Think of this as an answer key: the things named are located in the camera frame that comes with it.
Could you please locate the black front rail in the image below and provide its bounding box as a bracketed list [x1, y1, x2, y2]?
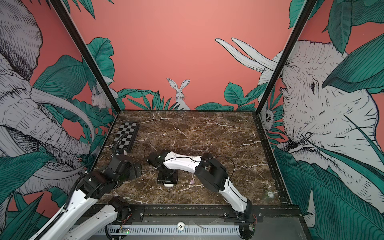
[127, 205, 302, 224]

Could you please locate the black white checkerboard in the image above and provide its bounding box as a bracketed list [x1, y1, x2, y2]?
[114, 122, 140, 153]

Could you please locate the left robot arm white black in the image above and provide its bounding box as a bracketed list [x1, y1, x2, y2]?
[31, 155, 142, 240]

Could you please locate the black frame post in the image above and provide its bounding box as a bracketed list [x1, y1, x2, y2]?
[50, 0, 121, 114]
[256, 0, 317, 115]

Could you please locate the black frame post right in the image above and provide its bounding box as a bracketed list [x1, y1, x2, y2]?
[256, 0, 317, 115]

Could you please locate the black frame post left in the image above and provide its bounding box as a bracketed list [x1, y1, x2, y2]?
[50, 0, 121, 114]

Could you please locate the white slotted cable duct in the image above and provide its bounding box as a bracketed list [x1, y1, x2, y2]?
[108, 225, 240, 236]

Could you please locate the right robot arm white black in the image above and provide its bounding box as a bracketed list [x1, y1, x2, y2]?
[147, 150, 253, 223]

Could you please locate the white earbud charging case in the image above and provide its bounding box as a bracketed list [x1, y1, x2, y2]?
[164, 183, 174, 188]

